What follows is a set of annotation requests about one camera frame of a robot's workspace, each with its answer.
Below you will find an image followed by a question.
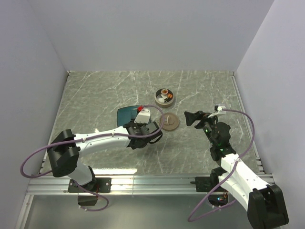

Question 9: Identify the small bowl with red food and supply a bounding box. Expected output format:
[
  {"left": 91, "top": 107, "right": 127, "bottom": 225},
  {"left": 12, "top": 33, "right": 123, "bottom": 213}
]
[{"left": 161, "top": 89, "right": 169, "bottom": 95}]

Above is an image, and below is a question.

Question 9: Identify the round metal lunch box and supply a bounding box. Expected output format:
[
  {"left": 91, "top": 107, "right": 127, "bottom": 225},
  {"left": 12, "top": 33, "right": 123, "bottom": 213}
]
[{"left": 154, "top": 88, "right": 174, "bottom": 108}]

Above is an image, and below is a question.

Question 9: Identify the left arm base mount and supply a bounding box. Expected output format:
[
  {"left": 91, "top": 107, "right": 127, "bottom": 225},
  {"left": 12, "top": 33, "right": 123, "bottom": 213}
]
[{"left": 68, "top": 177, "right": 112, "bottom": 207}]

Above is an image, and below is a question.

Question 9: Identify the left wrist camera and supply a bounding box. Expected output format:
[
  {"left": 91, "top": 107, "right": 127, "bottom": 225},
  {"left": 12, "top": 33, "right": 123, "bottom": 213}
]
[{"left": 134, "top": 106, "right": 151, "bottom": 124}]

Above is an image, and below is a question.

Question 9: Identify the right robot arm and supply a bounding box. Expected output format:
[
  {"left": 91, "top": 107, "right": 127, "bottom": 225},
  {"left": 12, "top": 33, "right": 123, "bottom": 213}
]
[{"left": 184, "top": 105, "right": 289, "bottom": 229}]

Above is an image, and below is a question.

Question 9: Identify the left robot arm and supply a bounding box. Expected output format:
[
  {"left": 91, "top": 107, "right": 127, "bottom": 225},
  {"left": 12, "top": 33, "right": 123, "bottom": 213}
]
[{"left": 47, "top": 122, "right": 163, "bottom": 192}]

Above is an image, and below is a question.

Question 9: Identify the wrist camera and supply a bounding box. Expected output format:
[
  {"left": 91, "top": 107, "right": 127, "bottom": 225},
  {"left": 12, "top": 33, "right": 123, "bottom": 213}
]
[
  {"left": 208, "top": 104, "right": 226, "bottom": 118},
  {"left": 134, "top": 106, "right": 151, "bottom": 124}
]

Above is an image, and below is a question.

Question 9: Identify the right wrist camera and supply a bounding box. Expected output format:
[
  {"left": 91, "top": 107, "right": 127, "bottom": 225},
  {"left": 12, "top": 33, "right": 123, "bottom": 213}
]
[{"left": 208, "top": 104, "right": 226, "bottom": 118}]

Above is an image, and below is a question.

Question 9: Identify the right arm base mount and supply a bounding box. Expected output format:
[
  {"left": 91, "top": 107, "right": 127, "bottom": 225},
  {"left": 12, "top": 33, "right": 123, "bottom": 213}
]
[{"left": 190, "top": 177, "right": 229, "bottom": 207}]

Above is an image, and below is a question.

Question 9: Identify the teal square plate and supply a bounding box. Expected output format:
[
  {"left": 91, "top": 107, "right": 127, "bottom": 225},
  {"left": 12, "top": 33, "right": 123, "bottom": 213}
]
[{"left": 116, "top": 105, "right": 140, "bottom": 127}]

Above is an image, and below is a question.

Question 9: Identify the aluminium front rail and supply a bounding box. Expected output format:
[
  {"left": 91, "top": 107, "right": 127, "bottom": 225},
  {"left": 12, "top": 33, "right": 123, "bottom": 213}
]
[{"left": 26, "top": 173, "right": 277, "bottom": 196}]

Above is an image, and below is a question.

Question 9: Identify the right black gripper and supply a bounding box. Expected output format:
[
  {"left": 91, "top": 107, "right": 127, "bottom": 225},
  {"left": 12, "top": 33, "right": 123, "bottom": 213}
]
[{"left": 184, "top": 111, "right": 219, "bottom": 146}]

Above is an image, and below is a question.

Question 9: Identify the brown round lid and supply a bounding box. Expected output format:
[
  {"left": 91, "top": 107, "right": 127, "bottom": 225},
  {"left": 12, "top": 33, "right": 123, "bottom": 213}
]
[{"left": 162, "top": 112, "right": 180, "bottom": 131}]

